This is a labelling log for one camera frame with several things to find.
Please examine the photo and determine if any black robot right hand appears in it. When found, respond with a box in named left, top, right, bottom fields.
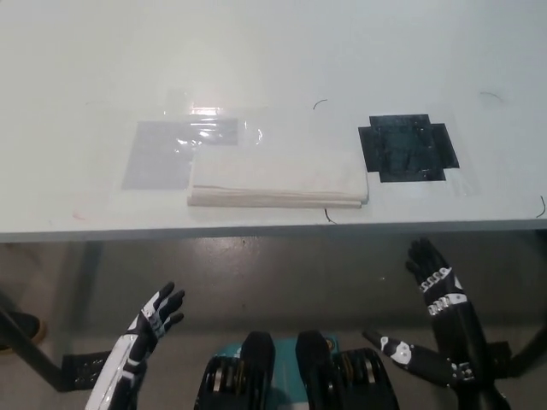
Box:
left=362, top=237, right=510, bottom=410

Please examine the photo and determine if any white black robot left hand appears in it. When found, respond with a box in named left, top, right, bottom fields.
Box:
left=84, top=280, right=186, bottom=410

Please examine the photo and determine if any black teal robot torso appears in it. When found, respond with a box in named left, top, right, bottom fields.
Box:
left=194, top=330, right=401, bottom=410

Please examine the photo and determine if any white folded napkin stack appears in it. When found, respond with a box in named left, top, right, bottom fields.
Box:
left=186, top=149, right=370, bottom=211

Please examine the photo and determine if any black floor tape strip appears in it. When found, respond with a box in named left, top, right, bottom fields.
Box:
left=61, top=350, right=115, bottom=392

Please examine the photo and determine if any dark metal table leg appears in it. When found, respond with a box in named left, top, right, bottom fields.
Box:
left=0, top=303, right=69, bottom=392

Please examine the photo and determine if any black shoe with tan sole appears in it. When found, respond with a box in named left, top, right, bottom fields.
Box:
left=0, top=310, right=47, bottom=352

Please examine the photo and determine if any black tape patch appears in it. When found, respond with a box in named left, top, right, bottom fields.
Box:
left=356, top=113, right=462, bottom=185

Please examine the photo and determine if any clear plastic bag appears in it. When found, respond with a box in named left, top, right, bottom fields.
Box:
left=121, top=120, right=239, bottom=192

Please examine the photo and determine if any clear plastic film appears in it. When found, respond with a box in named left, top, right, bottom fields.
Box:
left=163, top=87, right=267, bottom=149

